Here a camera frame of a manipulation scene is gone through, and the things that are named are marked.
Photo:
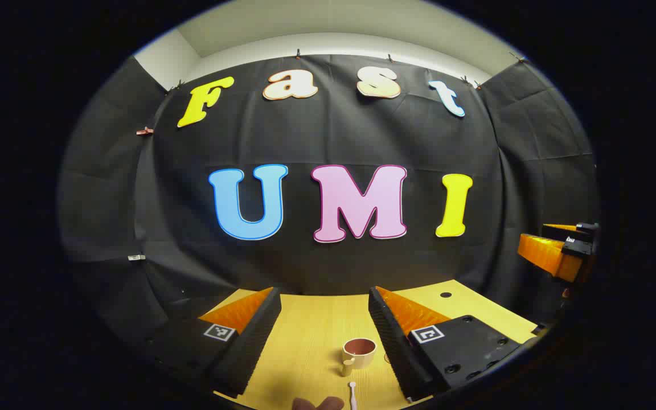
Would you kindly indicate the wooden desktop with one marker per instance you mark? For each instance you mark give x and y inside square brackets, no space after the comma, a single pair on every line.
[316,324]

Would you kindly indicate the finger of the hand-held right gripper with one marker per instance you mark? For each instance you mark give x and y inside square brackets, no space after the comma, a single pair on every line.
[558,229]
[544,253]

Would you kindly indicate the black backdrop cloth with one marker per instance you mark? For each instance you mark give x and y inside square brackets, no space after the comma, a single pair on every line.
[333,136]

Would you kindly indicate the small red clip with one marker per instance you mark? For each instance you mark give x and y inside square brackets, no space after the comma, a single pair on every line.
[144,131]

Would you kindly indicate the white toothbrush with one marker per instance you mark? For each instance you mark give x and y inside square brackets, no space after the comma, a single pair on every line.
[353,398]

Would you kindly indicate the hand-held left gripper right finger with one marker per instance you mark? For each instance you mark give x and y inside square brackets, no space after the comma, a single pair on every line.
[388,341]

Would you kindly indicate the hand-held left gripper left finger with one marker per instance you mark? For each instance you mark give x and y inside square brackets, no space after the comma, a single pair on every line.
[254,341]

